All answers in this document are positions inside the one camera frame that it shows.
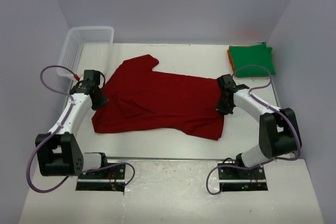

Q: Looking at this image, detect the red t shirt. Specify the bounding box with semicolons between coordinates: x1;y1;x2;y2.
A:
92;55;224;141

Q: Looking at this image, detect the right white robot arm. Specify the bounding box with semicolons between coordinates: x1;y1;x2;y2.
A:
216;74;302;178

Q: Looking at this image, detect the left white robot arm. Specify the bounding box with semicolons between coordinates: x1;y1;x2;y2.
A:
35;70;109;178

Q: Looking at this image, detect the white plastic basket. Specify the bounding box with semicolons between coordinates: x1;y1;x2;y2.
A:
57;26;114;79

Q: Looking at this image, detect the orange folded t shirt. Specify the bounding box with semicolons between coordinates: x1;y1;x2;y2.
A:
227;45;237;76

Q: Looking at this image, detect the green folded t shirt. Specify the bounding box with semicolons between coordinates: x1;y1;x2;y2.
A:
231;44;275;78

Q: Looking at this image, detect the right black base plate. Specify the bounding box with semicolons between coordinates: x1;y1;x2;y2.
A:
218;167;268;192

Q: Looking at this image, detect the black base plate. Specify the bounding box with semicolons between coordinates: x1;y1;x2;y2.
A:
76;164;126;192
218;167;268;192

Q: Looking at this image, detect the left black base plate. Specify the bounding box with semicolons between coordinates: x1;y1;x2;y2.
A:
76;164;126;192

